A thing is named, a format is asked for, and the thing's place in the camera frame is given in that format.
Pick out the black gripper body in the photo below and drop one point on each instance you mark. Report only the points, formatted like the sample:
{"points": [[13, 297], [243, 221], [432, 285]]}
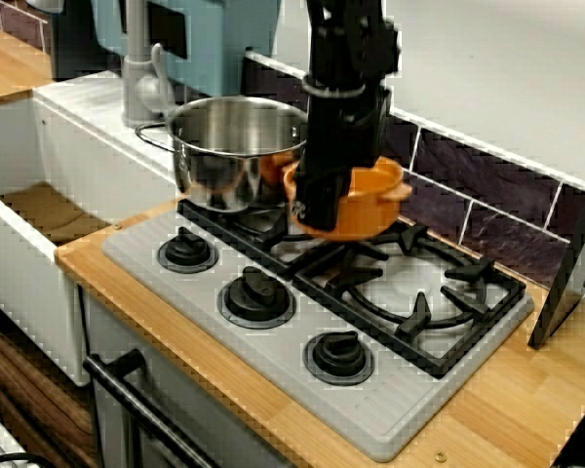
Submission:
{"points": [[341, 131]]}

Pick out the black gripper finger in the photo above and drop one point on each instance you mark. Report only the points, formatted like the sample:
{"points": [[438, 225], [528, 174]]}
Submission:
{"points": [[317, 200], [349, 183]]}

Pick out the orange plastic toy pot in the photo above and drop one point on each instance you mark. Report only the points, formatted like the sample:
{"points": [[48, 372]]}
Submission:
{"points": [[370, 214]]}

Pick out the stainless steel pot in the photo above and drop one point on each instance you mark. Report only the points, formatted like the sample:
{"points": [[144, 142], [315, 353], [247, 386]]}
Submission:
{"points": [[224, 156]]}

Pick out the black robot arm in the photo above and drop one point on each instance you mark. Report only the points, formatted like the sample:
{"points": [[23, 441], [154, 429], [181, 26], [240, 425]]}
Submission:
{"points": [[346, 44]]}

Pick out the black stove knob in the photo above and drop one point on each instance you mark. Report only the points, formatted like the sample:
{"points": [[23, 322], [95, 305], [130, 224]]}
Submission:
{"points": [[339, 356], [187, 251], [256, 295]]}

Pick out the grey toy stove panel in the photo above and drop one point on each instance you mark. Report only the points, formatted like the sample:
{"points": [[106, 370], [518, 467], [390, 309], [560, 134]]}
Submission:
{"points": [[273, 351]]}

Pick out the small black burner grate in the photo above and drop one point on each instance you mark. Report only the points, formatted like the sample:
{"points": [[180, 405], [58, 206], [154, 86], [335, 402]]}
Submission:
{"points": [[253, 246]]}

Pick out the teal box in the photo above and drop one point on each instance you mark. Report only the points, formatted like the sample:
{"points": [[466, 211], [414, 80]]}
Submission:
{"points": [[224, 44]]}

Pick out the large black burner grate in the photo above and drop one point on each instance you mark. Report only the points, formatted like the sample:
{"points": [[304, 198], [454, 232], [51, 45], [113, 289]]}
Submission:
{"points": [[419, 324]]}

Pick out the grey faucet lever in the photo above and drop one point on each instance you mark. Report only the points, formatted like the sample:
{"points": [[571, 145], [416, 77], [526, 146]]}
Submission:
{"points": [[157, 88]]}

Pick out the grey toy faucet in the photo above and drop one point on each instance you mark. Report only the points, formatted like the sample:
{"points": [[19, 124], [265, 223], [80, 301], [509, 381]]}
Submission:
{"points": [[135, 73]]}

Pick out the white toy sink basin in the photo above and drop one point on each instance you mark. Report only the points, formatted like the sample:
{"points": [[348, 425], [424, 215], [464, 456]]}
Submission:
{"points": [[102, 161]]}

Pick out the black upright panel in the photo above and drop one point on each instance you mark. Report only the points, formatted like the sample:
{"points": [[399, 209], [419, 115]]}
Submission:
{"points": [[575, 263]]}

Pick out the grey oven door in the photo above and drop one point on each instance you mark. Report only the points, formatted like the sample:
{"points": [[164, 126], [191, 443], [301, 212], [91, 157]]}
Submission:
{"points": [[200, 414]]}

